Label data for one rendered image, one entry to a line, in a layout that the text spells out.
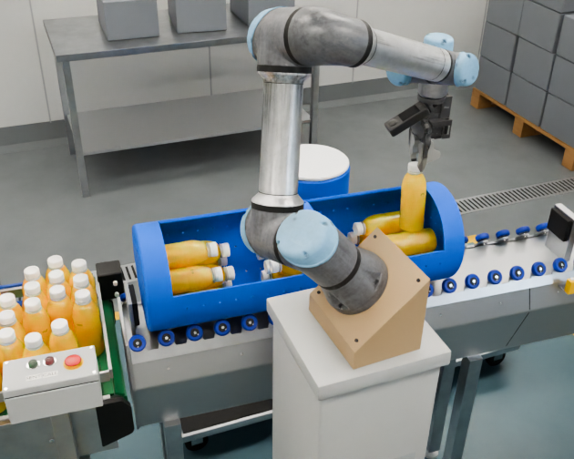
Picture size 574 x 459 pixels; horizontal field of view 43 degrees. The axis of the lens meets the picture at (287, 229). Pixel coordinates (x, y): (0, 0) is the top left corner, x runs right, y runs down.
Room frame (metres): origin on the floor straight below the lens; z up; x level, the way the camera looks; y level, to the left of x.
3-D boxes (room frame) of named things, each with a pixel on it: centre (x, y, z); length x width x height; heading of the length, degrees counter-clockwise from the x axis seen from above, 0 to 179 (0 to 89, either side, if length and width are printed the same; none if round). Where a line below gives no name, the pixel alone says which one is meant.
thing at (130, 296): (1.53, 0.41, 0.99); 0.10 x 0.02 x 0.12; 18
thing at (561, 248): (1.93, -0.86, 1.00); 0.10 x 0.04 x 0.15; 18
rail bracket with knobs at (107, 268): (1.71, 0.51, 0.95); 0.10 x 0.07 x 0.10; 18
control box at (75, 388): (1.19, 0.52, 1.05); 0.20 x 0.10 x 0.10; 108
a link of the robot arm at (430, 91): (1.78, -0.37, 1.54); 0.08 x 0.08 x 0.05
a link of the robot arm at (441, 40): (1.77, -0.36, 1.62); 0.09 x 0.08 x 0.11; 131
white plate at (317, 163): (2.34, -0.08, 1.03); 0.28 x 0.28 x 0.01
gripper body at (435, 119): (1.78, -0.37, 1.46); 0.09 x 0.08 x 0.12; 108
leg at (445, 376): (1.91, -0.57, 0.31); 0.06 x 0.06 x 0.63; 18
